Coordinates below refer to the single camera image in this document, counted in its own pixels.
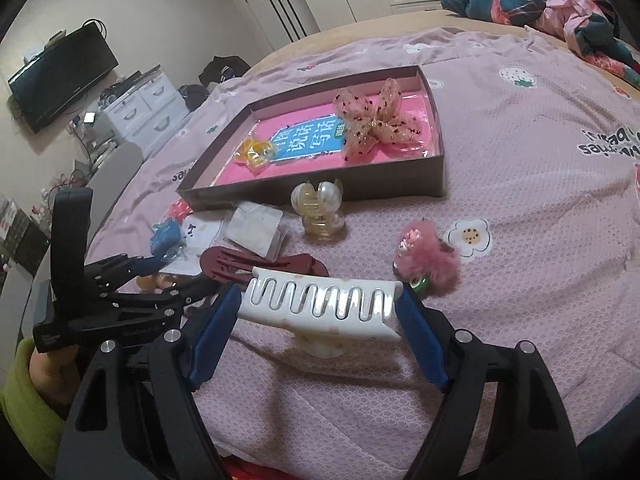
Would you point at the dark clothes pile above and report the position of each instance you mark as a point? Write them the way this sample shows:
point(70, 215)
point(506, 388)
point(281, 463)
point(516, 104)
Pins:
point(194, 96)

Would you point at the pearl cream claw clip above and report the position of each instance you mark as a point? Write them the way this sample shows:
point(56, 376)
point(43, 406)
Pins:
point(320, 200)

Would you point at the dark red hair clip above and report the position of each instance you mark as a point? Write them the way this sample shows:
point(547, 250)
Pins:
point(225, 265)

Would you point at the white drawer cabinet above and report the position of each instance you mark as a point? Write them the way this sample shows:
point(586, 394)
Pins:
point(150, 105)

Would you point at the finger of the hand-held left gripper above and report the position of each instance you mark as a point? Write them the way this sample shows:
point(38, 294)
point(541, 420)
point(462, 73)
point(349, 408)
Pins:
point(125, 266)
point(165, 299)

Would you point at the yellow hair rings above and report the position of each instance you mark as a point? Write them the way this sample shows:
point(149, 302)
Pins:
point(255, 152)

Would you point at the white paper card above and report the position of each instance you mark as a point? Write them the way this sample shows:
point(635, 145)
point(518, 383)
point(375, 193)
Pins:
point(200, 230)

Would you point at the pink storage box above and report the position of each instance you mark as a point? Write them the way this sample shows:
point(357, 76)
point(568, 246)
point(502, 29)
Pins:
point(380, 182)

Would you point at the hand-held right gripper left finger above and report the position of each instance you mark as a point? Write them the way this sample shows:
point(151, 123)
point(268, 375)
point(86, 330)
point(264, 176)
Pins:
point(215, 335)

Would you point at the white hair claw clip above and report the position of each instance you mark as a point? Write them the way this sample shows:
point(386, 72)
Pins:
point(320, 305)

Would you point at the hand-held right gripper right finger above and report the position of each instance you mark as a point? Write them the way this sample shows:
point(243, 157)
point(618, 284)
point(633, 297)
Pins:
point(422, 345)

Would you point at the pink garment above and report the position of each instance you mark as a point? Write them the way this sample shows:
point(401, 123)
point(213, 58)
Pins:
point(565, 15)

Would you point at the pink dotted bow hair clip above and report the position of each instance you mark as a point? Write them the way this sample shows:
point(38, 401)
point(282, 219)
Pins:
point(380, 120)

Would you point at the pink fluffy hair clip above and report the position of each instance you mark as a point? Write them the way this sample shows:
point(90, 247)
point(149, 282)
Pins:
point(430, 260)

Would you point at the pink printed blanket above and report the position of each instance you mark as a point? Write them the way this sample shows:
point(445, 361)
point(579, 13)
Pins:
point(525, 160)

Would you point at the clear plastic packet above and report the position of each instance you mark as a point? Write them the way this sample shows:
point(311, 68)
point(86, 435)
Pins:
point(255, 225)

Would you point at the blue plastic box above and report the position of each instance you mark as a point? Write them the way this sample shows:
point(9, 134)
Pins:
point(165, 237)

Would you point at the black flat television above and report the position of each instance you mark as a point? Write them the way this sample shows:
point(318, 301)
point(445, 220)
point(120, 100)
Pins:
point(60, 80)

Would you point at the tan bed sheet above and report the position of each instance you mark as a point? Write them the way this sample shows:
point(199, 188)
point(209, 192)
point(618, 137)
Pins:
point(350, 30)

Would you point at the black bag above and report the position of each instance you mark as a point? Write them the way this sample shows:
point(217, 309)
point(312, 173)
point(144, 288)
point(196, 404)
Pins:
point(225, 70)

